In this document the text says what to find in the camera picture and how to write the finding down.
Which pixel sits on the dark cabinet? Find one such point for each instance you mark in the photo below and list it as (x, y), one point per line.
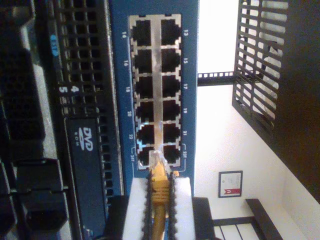
(302, 87)

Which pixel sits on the black metal frame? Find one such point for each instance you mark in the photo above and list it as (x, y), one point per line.
(260, 215)

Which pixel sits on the framed wall certificate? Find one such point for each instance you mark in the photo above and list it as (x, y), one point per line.
(230, 183)

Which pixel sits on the black perforated rack post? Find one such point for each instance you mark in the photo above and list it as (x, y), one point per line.
(215, 81)

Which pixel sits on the black rack server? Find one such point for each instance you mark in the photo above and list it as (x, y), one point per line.
(85, 162)

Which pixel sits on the blue Netgear network switch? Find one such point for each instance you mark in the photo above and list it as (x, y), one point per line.
(120, 100)

